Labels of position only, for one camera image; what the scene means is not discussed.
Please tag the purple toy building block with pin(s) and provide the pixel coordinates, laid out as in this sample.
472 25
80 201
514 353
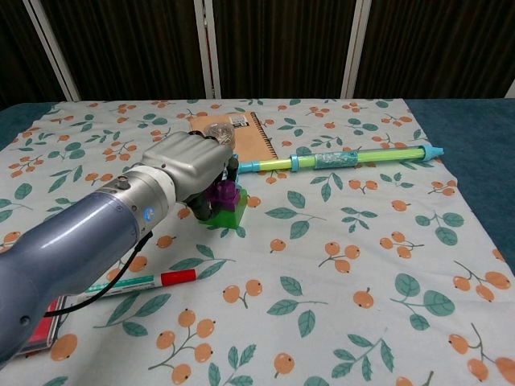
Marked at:
225 193

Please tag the white partition frame post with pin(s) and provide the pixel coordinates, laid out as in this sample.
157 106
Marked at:
354 48
201 40
54 52

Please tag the clear jar of paper clips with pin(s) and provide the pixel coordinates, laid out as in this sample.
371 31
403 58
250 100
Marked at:
221 132

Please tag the dark slatted partition panel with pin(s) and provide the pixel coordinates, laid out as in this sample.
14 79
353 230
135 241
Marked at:
16 48
442 48
281 48
128 48

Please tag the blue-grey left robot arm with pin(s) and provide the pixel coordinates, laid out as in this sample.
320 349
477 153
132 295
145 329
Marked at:
72 249

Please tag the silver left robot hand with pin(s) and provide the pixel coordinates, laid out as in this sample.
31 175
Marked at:
193 165

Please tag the blue green toy water pump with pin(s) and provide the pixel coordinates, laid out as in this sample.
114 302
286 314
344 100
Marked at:
334 161

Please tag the floral fruit print tablecloth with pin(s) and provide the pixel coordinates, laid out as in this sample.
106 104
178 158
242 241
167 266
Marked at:
322 281

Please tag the red ink pad case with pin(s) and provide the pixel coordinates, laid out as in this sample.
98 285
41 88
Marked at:
48 329

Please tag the kraft spiral notebook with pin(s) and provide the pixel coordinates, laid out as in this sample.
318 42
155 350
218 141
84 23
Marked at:
249 136

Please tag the green toy building block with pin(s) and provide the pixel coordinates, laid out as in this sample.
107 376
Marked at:
233 217

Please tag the white marker with red cap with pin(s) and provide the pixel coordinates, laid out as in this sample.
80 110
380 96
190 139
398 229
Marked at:
177 277

